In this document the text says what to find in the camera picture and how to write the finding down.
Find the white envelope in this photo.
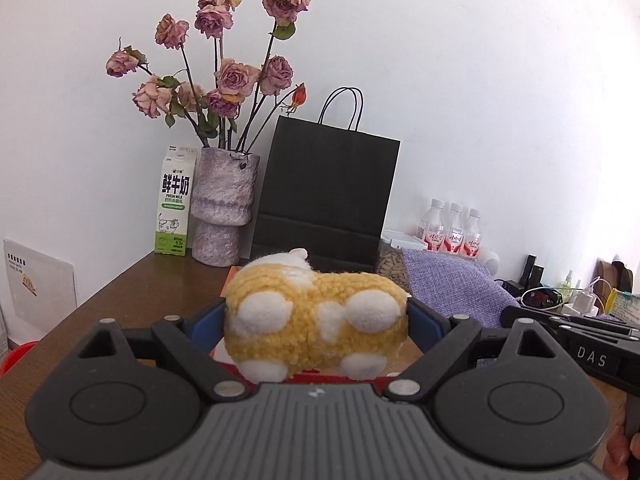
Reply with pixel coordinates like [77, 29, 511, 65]
[2, 239, 78, 333]

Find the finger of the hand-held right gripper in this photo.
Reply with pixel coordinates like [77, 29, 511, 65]
[552, 325, 640, 344]
[500, 305, 640, 332]

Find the dried pink rose bouquet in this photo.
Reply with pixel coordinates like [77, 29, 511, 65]
[105, 0, 317, 153]

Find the white wall charger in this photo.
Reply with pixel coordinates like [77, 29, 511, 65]
[570, 287, 597, 317]

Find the black paper bag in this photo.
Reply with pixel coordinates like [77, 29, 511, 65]
[248, 87, 401, 276]

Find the white green milk carton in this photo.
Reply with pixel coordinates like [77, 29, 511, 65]
[154, 146, 199, 257]

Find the purple textured vase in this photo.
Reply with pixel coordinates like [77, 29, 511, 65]
[191, 147, 261, 267]

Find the yellow white plush toy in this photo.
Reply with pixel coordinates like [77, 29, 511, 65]
[221, 247, 412, 381]

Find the red plastic object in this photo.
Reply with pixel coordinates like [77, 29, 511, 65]
[0, 341, 41, 376]

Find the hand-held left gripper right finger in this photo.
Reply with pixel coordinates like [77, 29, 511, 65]
[382, 299, 557, 404]

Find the brown board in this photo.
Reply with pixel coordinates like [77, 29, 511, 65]
[595, 257, 637, 301]

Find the printed yellow teal packet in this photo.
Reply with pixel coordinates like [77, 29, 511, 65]
[607, 290, 640, 324]

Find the clear bottle red label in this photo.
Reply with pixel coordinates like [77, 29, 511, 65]
[462, 208, 485, 261]
[442, 202, 467, 257]
[416, 199, 447, 253]

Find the black upright adapter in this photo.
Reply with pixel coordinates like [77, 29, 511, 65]
[520, 254, 546, 289]

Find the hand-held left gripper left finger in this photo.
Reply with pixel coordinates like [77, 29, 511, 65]
[75, 300, 257, 402]

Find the clear jar of seeds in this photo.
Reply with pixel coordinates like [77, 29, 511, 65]
[376, 230, 428, 281]

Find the purple woven cloth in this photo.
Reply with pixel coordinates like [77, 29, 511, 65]
[400, 249, 518, 332]

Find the person's right hand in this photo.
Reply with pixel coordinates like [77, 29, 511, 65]
[602, 402, 640, 480]

